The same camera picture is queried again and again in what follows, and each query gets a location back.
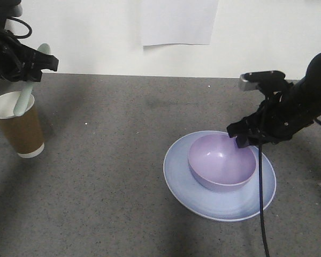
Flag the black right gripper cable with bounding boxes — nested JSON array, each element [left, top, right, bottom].
[[258, 141, 271, 257]]

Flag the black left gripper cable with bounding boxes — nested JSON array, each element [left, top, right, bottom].
[[0, 0, 33, 39]]

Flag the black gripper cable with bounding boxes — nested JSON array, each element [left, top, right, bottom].
[[258, 141, 271, 257], [0, 0, 33, 39]]

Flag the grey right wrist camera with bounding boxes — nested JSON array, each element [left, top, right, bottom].
[[238, 70, 286, 94]]

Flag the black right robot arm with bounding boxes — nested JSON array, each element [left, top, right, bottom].
[[227, 53, 321, 148]]

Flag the lilac plastic bowl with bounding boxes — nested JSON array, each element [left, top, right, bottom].
[[188, 133, 258, 192]]

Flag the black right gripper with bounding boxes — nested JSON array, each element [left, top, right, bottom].
[[227, 80, 315, 148]]

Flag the light blue plate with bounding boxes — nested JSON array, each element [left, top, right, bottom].
[[163, 130, 277, 222]]

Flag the mint green plastic spoon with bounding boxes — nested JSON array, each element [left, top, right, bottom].
[[13, 43, 51, 117]]

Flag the brown paper cup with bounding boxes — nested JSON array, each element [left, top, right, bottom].
[[0, 91, 44, 158]]

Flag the white paper sheet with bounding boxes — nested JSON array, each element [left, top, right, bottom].
[[140, 0, 218, 46]]

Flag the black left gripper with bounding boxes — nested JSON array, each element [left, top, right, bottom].
[[0, 28, 59, 82]]

